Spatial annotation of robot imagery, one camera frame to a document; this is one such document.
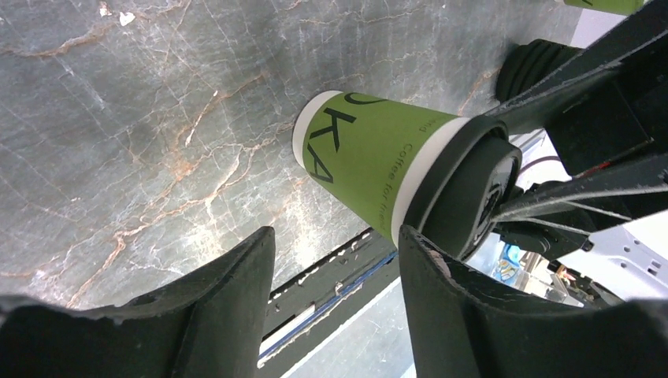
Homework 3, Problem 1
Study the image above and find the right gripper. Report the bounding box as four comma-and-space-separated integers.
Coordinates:
487, 1, 667, 232

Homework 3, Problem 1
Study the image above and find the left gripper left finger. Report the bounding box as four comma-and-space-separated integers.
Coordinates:
1, 226, 276, 377

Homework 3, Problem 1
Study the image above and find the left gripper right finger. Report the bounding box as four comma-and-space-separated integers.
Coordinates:
399, 225, 667, 377

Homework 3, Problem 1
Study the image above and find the green paper coffee cup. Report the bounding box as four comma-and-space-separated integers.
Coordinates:
292, 91, 469, 243

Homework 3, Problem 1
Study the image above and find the black plastic cup lid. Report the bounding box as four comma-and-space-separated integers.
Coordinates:
403, 116, 522, 261

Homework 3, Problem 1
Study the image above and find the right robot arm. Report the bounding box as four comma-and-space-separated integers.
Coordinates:
490, 1, 667, 301

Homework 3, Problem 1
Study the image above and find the stack of black lids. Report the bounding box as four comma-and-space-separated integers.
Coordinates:
495, 39, 581, 102

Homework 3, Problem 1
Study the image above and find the stack of green paper cups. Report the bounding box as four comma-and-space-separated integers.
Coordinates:
556, 0, 647, 16

